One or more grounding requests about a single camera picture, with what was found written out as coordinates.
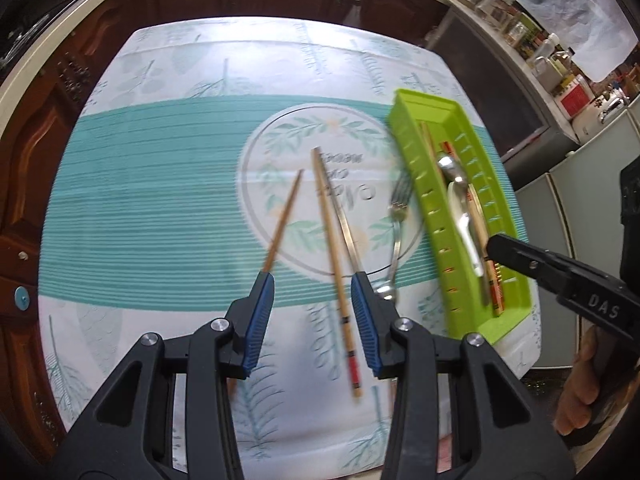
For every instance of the cream chopstick red striped end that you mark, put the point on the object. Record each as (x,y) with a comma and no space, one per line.
(496,287)

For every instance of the row of jars and bottles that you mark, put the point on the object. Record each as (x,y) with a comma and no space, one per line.
(545,60)

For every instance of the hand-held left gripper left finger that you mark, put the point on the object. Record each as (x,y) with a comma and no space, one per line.
(260,320)

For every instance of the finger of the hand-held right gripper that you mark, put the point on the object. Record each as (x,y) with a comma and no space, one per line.
(520,255)

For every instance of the red striped tip chopstick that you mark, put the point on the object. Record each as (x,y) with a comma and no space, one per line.
(447,147)

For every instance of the red label container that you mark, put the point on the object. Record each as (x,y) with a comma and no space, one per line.
(572,100)

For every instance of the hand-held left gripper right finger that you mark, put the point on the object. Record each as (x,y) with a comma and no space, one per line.
(367,325)

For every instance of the large metal spoon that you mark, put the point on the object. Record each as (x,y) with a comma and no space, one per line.
(459,179)

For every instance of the plain wooden chopstick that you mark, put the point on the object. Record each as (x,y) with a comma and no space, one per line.
(285,217)
(428,142)

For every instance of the green plastic utensil tray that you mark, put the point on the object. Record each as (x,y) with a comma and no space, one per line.
(425,180)

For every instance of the wooden chopstick red end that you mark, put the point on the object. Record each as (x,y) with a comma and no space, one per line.
(335,260)

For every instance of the beige countertop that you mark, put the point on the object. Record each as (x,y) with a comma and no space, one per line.
(50,32)

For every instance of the white plastic spoon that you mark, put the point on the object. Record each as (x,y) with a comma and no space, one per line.
(462,220)

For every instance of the person's right hand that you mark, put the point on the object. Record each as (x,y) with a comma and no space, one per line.
(580,390)

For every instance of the metal fork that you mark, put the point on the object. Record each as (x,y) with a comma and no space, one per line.
(397,240)

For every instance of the dark brown wooden chopstick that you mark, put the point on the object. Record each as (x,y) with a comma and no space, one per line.
(484,280)

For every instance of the grey metal cabinet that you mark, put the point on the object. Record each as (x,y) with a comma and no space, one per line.
(500,100)

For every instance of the small metal spoon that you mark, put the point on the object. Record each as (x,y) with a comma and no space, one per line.
(446,162)

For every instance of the leaf print tablecloth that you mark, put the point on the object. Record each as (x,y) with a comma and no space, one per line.
(150,210)

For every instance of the white plastic sheet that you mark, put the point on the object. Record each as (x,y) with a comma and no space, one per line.
(575,10)

